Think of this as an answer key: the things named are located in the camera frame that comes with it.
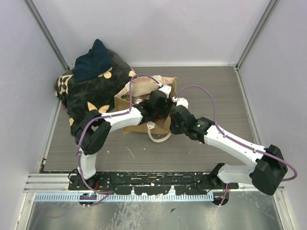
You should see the tan jute canvas bag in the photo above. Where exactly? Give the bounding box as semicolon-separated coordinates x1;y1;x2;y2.
114;75;177;143

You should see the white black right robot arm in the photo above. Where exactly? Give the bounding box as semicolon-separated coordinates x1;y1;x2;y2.
170;105;288;196

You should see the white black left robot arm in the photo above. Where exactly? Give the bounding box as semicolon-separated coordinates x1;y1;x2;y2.
74;89;172;190

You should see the clear soda water bottle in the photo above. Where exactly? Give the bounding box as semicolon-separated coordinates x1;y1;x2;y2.
132;96;144;105

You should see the dark green glass bottle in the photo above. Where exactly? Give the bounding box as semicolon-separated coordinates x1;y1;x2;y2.
121;94;130;101

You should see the navy blue cloth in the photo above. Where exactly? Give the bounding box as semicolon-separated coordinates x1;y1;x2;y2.
72;39;113;83

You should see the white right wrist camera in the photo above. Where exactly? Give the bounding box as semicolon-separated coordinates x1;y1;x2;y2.
171;97;189;113

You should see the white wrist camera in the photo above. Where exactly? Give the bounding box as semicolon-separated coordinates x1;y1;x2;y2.
171;97;189;113
158;83;172;98

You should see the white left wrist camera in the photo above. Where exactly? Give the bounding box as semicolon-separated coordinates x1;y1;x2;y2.
158;83;172;98

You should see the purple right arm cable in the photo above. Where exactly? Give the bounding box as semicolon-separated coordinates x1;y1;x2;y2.
176;85;297;181

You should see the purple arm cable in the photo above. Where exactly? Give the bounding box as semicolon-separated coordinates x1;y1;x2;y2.
176;85;297;181
76;73;164;190

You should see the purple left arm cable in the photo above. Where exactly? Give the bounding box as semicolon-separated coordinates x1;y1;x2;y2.
76;73;164;190

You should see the grey slotted cable duct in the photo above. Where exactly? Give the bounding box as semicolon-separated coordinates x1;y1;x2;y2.
34;192;214;203

